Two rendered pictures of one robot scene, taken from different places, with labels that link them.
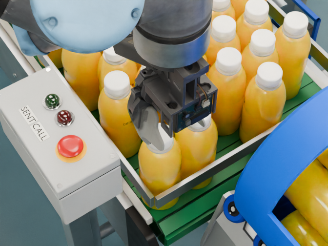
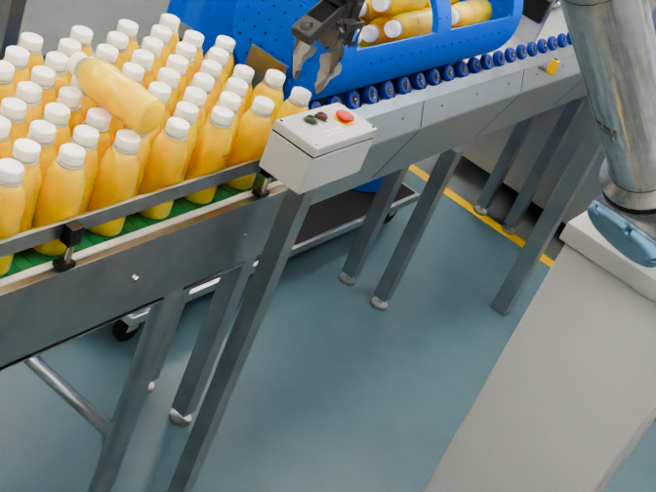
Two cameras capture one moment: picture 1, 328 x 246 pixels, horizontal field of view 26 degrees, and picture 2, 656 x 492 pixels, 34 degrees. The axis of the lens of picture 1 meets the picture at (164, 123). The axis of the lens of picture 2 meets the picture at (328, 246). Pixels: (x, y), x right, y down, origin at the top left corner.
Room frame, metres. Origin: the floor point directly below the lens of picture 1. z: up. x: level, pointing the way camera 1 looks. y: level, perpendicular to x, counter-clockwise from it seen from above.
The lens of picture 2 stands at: (1.43, 1.73, 1.93)
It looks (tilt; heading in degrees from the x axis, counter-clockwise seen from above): 31 degrees down; 239
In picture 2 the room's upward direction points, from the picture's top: 24 degrees clockwise
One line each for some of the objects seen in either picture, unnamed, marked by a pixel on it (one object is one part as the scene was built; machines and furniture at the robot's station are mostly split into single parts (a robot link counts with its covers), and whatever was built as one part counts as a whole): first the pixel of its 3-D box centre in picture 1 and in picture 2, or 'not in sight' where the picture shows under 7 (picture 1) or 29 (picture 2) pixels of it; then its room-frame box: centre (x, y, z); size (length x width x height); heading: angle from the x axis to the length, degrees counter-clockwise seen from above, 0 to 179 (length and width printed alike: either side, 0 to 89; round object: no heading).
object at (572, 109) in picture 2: not in sight; (541, 166); (-1.16, -1.28, 0.31); 0.06 x 0.06 x 0.63; 34
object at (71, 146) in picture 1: (70, 147); (345, 116); (0.53, 0.13, 1.11); 0.04 x 0.04 x 0.01
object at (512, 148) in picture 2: not in sight; (512, 147); (-1.08, -1.40, 0.31); 0.06 x 0.06 x 0.63; 34
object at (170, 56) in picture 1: (174, 28); not in sight; (0.55, -0.01, 1.32); 0.10 x 0.09 x 0.05; 124
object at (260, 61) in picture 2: not in sight; (263, 80); (0.56, -0.20, 0.99); 0.10 x 0.02 x 0.12; 124
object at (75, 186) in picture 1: (57, 143); (319, 145); (0.57, 0.16, 1.05); 0.20 x 0.10 x 0.10; 34
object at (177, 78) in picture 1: (174, 77); (339, 14); (0.54, -0.01, 1.24); 0.09 x 0.08 x 0.12; 34
